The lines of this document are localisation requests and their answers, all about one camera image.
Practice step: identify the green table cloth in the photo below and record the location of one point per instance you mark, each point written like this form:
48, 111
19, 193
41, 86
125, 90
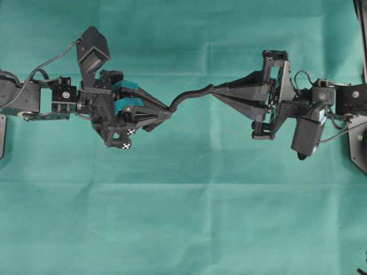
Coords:
197, 195

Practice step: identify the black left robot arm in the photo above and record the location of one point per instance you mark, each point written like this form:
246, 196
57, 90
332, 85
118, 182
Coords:
46, 99

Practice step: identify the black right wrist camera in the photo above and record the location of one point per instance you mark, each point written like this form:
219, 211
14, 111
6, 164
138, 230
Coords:
308, 132

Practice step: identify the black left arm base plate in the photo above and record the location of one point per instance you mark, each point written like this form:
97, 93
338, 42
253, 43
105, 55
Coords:
3, 133

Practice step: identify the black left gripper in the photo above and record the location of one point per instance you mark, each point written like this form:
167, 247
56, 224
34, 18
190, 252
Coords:
108, 117

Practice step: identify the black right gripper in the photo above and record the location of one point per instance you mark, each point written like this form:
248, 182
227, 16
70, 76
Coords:
266, 92

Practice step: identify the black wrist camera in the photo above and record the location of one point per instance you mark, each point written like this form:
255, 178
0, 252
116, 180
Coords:
92, 54
308, 132

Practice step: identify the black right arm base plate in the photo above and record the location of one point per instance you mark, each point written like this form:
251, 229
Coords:
357, 142

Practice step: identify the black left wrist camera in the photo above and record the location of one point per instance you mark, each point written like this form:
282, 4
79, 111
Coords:
92, 54

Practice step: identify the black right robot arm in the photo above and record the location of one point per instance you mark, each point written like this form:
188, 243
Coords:
349, 100

